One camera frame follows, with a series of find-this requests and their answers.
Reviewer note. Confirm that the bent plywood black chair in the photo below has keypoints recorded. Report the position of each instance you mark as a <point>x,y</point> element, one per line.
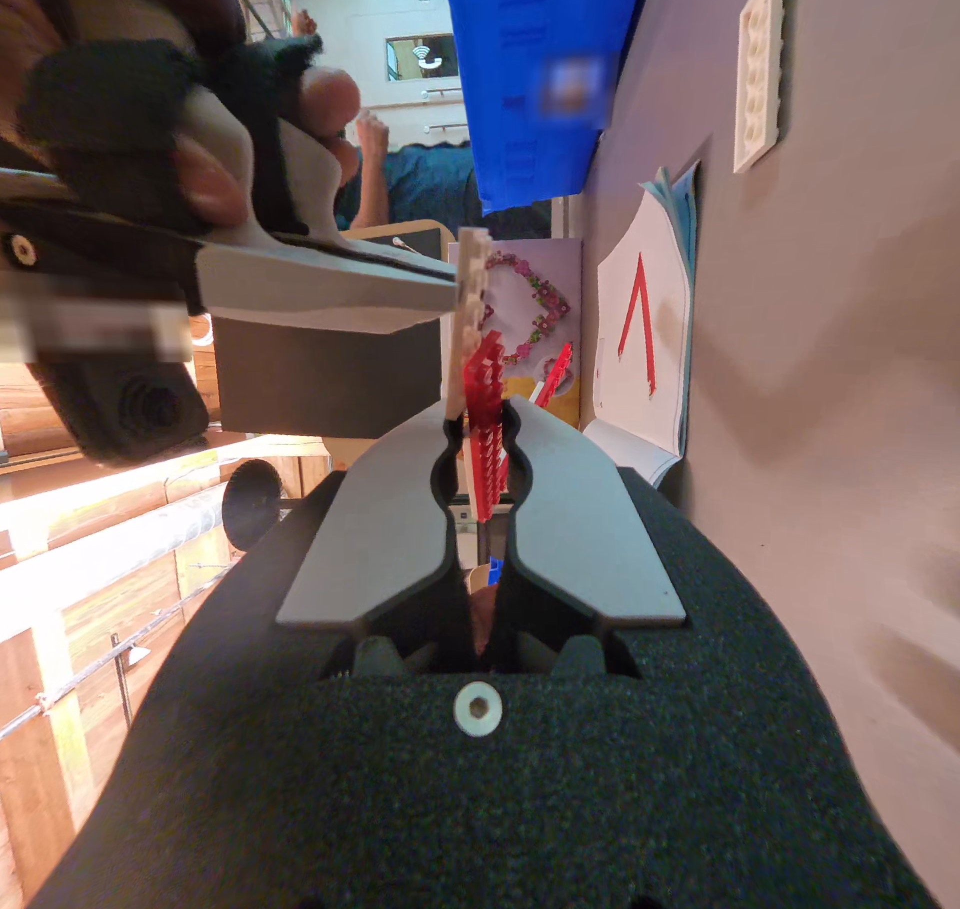
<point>322,384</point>

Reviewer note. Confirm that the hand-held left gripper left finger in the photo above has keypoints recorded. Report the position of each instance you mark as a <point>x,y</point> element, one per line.
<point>367,541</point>

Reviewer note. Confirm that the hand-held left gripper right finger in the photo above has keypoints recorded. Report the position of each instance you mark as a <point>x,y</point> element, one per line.
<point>600,541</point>

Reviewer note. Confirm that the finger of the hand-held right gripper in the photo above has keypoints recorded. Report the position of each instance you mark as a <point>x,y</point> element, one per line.
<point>315,294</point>
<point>390,258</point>

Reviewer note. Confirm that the dark wall sign white symbol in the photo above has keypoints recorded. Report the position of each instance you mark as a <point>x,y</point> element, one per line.
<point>424,58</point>

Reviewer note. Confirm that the medium white lego plate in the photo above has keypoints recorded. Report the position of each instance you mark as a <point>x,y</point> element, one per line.
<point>469,286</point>
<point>759,69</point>

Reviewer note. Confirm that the blue divided plastic bin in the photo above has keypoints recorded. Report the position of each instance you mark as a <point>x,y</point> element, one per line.
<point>510,136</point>

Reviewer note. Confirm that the silver round air duct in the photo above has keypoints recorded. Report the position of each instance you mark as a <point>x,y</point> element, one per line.
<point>112,556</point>

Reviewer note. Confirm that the white ceiling spotlight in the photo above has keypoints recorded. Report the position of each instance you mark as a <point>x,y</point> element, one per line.
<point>139,652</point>

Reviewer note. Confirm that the black round pendant lamp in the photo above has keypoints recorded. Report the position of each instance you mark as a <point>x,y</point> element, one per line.
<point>251,504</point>

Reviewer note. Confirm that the lego instruction booklet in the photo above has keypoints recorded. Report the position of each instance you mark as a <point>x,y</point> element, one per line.
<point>660,369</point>

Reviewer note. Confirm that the long red lego plate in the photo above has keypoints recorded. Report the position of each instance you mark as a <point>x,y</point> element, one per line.
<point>487,414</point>

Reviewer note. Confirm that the yellow white lego box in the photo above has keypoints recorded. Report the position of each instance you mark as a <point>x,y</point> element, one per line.
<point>555,264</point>

